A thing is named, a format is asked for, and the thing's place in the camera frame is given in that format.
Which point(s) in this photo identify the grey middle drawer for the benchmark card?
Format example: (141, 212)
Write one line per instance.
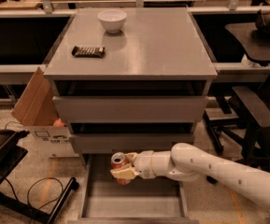
(111, 137)

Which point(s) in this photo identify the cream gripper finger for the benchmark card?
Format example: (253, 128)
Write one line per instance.
(128, 173)
(131, 157)

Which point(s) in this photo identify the dark snack bar packet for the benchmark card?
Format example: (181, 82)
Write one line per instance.
(88, 52)

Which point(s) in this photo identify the orange fruit in box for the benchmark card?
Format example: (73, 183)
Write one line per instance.
(58, 123)

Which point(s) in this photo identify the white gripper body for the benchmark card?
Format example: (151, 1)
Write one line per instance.
(144, 163)

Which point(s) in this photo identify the grey top drawer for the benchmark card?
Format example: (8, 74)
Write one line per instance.
(109, 101)

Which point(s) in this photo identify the red coke can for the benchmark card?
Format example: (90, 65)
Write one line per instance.
(120, 161)

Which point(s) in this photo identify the brown cardboard box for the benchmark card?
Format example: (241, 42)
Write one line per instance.
(36, 112)

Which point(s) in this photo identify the white ceramic bowl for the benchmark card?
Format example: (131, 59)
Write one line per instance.
(112, 20)

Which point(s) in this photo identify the black monitor stand left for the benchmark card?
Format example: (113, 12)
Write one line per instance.
(10, 156)

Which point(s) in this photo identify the black office chair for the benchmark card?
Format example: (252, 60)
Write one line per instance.
(250, 128)

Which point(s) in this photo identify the grey drawer cabinet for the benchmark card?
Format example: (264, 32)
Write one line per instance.
(157, 44)

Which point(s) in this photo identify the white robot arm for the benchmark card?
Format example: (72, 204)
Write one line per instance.
(185, 162)

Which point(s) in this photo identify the grey open bottom drawer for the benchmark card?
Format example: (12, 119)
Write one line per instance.
(151, 201)

